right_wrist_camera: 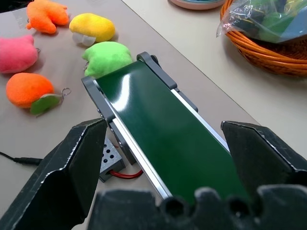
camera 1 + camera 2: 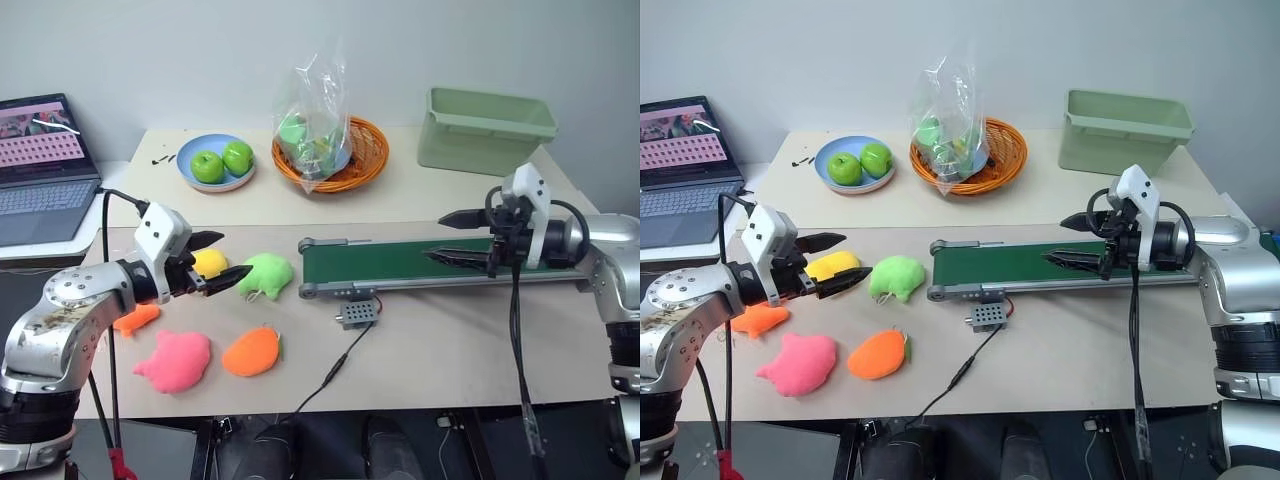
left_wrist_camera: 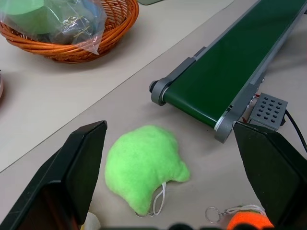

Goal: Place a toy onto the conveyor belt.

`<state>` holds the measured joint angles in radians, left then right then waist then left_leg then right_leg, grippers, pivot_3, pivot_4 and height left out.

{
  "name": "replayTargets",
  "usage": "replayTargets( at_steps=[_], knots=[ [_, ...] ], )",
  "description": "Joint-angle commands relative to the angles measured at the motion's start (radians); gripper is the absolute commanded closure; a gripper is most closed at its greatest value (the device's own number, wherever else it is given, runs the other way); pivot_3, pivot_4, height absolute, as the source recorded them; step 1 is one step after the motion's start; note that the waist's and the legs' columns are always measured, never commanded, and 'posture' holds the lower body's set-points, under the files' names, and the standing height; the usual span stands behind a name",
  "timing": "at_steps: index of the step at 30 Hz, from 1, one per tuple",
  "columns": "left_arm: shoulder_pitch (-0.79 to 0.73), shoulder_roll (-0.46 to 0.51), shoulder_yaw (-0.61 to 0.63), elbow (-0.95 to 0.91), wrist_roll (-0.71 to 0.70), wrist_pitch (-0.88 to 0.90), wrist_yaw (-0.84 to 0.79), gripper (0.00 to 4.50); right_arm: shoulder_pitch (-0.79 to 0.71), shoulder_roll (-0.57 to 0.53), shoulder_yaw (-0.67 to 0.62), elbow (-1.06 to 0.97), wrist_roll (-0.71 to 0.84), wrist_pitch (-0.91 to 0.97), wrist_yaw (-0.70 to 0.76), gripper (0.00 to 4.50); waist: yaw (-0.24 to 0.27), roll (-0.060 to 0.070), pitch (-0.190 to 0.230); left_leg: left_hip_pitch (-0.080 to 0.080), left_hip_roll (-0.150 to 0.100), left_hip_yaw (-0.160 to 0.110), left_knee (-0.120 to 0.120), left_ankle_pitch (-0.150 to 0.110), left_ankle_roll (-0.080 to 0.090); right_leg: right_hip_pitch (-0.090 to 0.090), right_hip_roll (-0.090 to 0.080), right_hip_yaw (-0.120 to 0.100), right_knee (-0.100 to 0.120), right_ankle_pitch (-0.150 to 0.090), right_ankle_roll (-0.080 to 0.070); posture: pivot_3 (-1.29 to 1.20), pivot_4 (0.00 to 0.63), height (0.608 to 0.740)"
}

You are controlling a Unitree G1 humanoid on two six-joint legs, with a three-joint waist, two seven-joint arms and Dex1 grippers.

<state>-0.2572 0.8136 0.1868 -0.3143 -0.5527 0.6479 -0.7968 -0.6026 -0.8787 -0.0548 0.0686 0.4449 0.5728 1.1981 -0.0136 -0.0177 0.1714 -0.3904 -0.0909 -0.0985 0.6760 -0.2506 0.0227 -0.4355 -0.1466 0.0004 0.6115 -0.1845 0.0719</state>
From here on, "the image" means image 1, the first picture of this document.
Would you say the pink plush toy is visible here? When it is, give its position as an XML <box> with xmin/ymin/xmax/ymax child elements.
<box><xmin>0</xmin><ymin>34</ymin><xmax>40</xmax><ymax>74</ymax></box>

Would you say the clear plastic bag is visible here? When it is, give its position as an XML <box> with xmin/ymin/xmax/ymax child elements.
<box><xmin>216</xmin><ymin>0</ymin><xmax>307</xmax><ymax>44</ymax></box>

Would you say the grey motor controller box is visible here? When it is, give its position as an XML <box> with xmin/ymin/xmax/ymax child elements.
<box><xmin>99</xmin><ymin>137</ymin><xmax>126</xmax><ymax>183</ymax></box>

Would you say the green conveyor belt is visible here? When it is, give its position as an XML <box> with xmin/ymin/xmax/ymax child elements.
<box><xmin>81</xmin><ymin>51</ymin><xmax>251</xmax><ymax>207</ymax></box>

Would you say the green plush toy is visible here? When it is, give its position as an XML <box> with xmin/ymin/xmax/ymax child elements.
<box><xmin>82</xmin><ymin>41</ymin><xmax>132</xmax><ymax>79</ymax></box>

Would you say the black power cable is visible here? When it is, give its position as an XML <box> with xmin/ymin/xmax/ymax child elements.
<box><xmin>0</xmin><ymin>151</ymin><xmax>44</xmax><ymax>166</ymax></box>

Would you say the pink plate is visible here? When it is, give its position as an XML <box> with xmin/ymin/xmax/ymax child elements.
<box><xmin>167</xmin><ymin>0</ymin><xmax>227</xmax><ymax>11</ymax></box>

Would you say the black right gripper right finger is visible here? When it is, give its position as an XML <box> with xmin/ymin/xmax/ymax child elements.
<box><xmin>220</xmin><ymin>121</ymin><xmax>307</xmax><ymax>196</ymax></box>

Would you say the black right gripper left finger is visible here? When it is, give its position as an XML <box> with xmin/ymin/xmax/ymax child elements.
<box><xmin>0</xmin><ymin>118</ymin><xmax>107</xmax><ymax>230</ymax></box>

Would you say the yellow plush toy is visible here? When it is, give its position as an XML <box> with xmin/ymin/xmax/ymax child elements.
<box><xmin>69</xmin><ymin>13</ymin><xmax>116</xmax><ymax>46</ymax></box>

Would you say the orange fruit plush with leaf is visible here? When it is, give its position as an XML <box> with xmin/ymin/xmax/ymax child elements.
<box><xmin>6</xmin><ymin>72</ymin><xmax>71</xmax><ymax>117</ymax></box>

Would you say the orange wicker basket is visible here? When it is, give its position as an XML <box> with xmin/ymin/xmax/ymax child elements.
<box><xmin>220</xmin><ymin>0</ymin><xmax>307</xmax><ymax>77</ymax></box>

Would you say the red wire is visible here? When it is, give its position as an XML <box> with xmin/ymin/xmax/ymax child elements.
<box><xmin>109</xmin><ymin>169</ymin><xmax>143</xmax><ymax>180</ymax></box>

